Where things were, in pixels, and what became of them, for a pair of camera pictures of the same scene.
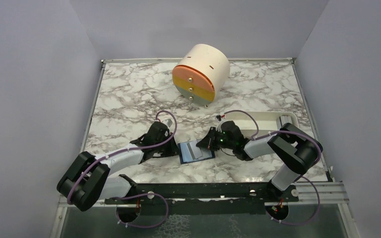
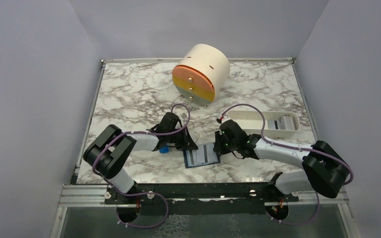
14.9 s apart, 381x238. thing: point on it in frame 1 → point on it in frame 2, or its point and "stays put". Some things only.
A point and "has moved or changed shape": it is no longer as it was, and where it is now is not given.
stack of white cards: [285, 119] stays put
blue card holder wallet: [185, 156] has moved or changed shape
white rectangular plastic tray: [255, 124] stays put
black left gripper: [173, 150] → [186, 143]
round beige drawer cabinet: [202, 74] stays put
